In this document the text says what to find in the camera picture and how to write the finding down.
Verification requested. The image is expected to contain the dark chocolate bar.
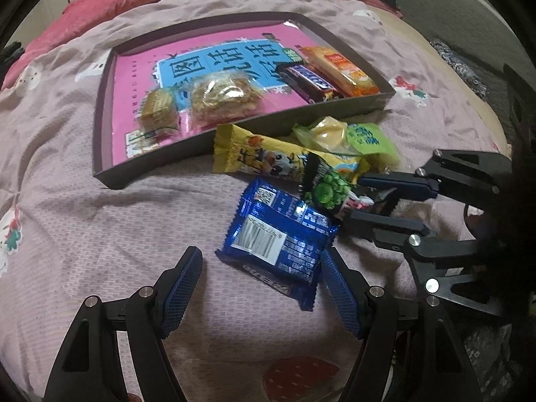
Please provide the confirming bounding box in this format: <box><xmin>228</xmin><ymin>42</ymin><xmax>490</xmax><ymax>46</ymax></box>
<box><xmin>274</xmin><ymin>62</ymin><xmax>344</xmax><ymax>105</ymax></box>

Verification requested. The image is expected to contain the dark shallow box tray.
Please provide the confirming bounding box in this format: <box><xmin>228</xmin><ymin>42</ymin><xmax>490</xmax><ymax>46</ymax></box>
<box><xmin>91</xmin><ymin>12</ymin><xmax>396</xmax><ymax>190</ymax></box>

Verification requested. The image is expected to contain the long yellow snack bar packet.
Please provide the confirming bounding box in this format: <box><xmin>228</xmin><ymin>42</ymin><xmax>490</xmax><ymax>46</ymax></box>
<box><xmin>213</xmin><ymin>123</ymin><xmax>369</xmax><ymax>185</ymax></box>

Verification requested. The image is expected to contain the small square pastry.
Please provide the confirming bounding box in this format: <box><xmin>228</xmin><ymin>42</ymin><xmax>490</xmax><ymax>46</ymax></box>
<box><xmin>138</xmin><ymin>87</ymin><xmax>181</xmax><ymax>139</ymax></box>

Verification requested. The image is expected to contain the printed lilac bedsheet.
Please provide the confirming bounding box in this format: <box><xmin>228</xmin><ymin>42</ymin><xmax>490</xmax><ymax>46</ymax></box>
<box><xmin>0</xmin><ymin>0</ymin><xmax>516</xmax><ymax>402</ymax></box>

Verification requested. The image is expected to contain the light green snack packet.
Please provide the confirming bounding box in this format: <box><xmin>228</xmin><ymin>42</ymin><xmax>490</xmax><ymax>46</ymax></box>
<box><xmin>347</xmin><ymin>123</ymin><xmax>400</xmax><ymax>172</ymax></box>

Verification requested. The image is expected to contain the pink and blue book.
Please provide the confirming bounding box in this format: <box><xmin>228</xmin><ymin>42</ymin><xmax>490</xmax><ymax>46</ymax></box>
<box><xmin>110</xmin><ymin>23</ymin><xmax>336</xmax><ymax>164</ymax></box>

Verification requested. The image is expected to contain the orange biscuit packet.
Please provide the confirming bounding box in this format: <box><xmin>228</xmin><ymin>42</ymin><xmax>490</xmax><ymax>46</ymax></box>
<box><xmin>299</xmin><ymin>46</ymin><xmax>381</xmax><ymax>98</ymax></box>

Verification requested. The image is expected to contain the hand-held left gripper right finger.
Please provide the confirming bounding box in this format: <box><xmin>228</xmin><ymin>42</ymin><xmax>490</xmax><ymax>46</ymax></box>
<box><xmin>320</xmin><ymin>246</ymin><xmax>478</xmax><ymax>402</ymax></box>

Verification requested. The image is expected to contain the blue cookie packet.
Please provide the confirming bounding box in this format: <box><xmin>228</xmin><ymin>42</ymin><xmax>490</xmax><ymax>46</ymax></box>
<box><xmin>215</xmin><ymin>177</ymin><xmax>339</xmax><ymax>311</ymax></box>

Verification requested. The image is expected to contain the dark floral cloth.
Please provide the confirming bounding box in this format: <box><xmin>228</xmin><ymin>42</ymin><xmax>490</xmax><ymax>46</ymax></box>
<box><xmin>429</xmin><ymin>39</ymin><xmax>490</xmax><ymax>101</ymax></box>

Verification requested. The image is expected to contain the dark green pea packet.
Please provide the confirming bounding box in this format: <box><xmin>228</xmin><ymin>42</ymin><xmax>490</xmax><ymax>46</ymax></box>
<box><xmin>298</xmin><ymin>153</ymin><xmax>375</xmax><ymax>220</ymax></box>

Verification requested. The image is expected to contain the clear packet of nut brittle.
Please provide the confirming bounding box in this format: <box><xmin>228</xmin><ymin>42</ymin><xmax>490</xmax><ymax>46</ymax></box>
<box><xmin>184</xmin><ymin>71</ymin><xmax>262</xmax><ymax>126</ymax></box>

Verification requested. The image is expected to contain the grey padded headboard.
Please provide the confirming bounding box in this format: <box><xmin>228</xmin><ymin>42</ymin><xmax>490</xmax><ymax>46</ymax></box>
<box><xmin>398</xmin><ymin>0</ymin><xmax>536</xmax><ymax>105</ymax></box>

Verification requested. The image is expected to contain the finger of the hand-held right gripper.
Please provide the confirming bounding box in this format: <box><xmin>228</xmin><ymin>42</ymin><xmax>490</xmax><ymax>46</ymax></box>
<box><xmin>356</xmin><ymin>149</ymin><xmax>514</xmax><ymax>204</ymax></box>
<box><xmin>341</xmin><ymin>196</ymin><xmax>503</xmax><ymax>317</ymax></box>

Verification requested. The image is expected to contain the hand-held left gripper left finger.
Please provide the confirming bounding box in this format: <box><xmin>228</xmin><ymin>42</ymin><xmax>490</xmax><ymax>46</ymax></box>
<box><xmin>42</xmin><ymin>246</ymin><xmax>204</xmax><ymax>402</ymax></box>

